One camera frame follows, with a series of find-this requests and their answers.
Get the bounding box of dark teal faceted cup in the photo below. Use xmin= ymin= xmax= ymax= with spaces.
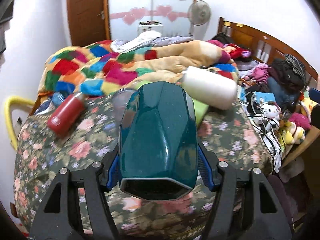
xmin=119 ymin=81 xmax=198 ymax=201

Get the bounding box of yellow plush toy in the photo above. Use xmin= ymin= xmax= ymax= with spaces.
xmin=284 ymin=121 xmax=305 ymax=145

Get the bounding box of red thermos bottle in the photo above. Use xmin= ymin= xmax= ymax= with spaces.
xmin=47 ymin=92 xmax=86 ymax=137

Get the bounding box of white cat plush toy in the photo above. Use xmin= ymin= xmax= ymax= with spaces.
xmin=260 ymin=101 xmax=281 ymax=121

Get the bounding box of green thermos bottle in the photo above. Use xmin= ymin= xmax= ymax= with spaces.
xmin=132 ymin=79 xmax=209 ymax=127

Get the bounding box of light blue box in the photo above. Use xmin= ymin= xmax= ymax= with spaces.
xmin=254 ymin=92 xmax=276 ymax=104

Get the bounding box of white thermos bottle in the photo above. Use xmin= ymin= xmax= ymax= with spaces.
xmin=181 ymin=67 xmax=237 ymax=110

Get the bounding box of black patterned bag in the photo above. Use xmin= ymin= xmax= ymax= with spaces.
xmin=268 ymin=54 xmax=306 ymax=93

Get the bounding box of pile of pink clothes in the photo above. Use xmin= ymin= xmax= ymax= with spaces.
xmin=208 ymin=40 xmax=269 ymax=85

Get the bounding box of colourful patchwork blanket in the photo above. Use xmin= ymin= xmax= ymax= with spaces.
xmin=38 ymin=40 xmax=239 ymax=96

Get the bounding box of wooden bed headboard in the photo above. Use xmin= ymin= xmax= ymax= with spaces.
xmin=217 ymin=17 xmax=319 ymax=87

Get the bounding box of grey white crumpled sheet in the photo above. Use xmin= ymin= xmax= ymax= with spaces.
xmin=110 ymin=30 xmax=193 ymax=53

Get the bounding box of standing electric fan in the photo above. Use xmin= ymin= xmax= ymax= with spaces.
xmin=187 ymin=0 xmax=212 ymax=40

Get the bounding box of small white cabinet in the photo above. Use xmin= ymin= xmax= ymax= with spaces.
xmin=137 ymin=21 xmax=164 ymax=35

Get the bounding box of brown wooden door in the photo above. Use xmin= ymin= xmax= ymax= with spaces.
xmin=66 ymin=0 xmax=111 ymax=47

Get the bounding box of sliding wardrobe with hearts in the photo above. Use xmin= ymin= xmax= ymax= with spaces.
xmin=108 ymin=0 xmax=193 ymax=41

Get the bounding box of yellow padded rail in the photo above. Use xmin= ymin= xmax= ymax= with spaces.
xmin=4 ymin=95 xmax=35 ymax=150

